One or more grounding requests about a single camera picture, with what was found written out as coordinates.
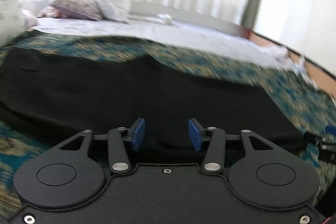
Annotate black pants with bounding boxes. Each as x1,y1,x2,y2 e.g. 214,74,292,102
1,48,307,162

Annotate blue paisley bedspread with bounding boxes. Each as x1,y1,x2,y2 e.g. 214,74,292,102
1,31,335,217

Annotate white clutter pile at bedside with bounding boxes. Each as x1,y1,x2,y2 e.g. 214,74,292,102
260,46,319,90

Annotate white bed sheet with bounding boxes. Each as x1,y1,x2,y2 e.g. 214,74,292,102
33,18,290,70

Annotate white pillow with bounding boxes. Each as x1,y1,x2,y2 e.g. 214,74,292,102
97,0,131,23

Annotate floral purple pillow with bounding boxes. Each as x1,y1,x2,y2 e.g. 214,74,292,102
50,0,103,20

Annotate white floral duvet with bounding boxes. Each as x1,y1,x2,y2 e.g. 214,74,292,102
0,0,39,47

